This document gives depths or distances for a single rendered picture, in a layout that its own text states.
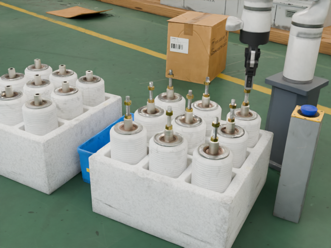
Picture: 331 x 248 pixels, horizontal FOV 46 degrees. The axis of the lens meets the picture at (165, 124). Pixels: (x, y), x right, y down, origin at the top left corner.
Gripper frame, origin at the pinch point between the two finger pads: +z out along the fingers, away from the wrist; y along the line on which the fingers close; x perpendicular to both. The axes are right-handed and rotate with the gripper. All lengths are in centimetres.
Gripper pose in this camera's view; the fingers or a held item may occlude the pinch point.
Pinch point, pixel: (248, 81)
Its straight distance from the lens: 109.6
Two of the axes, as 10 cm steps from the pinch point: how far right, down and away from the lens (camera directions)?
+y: 1.8, -4.3, 8.8
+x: -9.8, -0.9, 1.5
